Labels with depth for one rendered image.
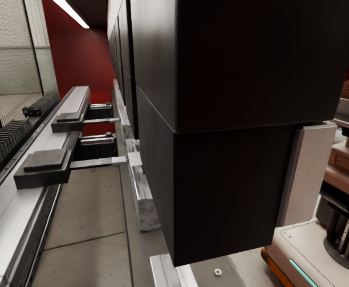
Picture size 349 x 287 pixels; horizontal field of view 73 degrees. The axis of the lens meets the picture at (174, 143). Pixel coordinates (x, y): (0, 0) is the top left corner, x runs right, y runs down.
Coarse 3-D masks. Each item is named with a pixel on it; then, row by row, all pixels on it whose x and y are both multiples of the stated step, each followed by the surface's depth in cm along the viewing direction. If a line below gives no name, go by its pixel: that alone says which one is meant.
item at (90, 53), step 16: (48, 0) 218; (48, 16) 222; (64, 16) 225; (48, 32) 227; (64, 32) 230; (80, 32) 234; (96, 32) 237; (64, 48) 235; (80, 48) 239; (96, 48) 243; (64, 64) 241; (80, 64) 244; (96, 64) 248; (64, 80) 246; (80, 80) 250; (96, 80) 254; (112, 80) 258; (96, 96) 260; (96, 128) 273; (112, 128) 278
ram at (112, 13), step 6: (108, 0) 82; (114, 0) 45; (120, 0) 30; (108, 6) 90; (114, 6) 48; (120, 6) 33; (108, 12) 99; (114, 12) 50; (108, 18) 111; (114, 18) 53; (108, 24) 127; (114, 24) 59; (108, 30) 146; (108, 36) 174
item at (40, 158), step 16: (32, 160) 57; (48, 160) 57; (64, 160) 59; (96, 160) 63; (112, 160) 63; (128, 160) 63; (16, 176) 53; (32, 176) 53; (48, 176) 54; (64, 176) 55
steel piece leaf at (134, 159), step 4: (132, 152) 69; (136, 152) 69; (128, 156) 66; (132, 156) 66; (136, 156) 66; (132, 160) 64; (136, 160) 64; (140, 160) 64; (132, 164) 62; (136, 164) 62; (140, 164) 62
